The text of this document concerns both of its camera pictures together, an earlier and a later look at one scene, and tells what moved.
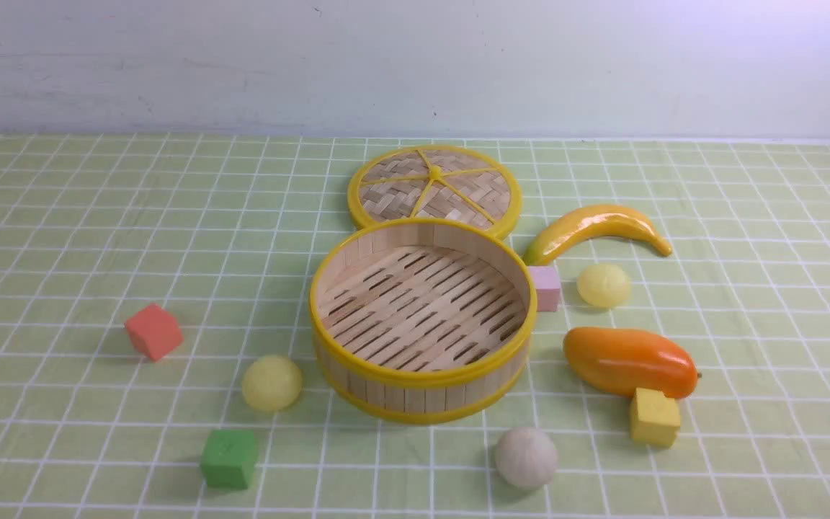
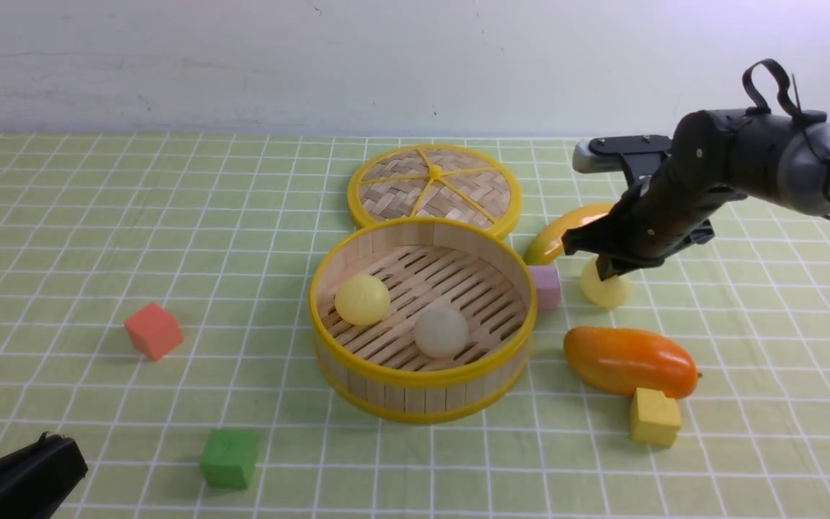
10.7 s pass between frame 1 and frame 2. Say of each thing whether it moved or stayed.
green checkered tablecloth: stayed
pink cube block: stayed
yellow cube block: stayed
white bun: moved
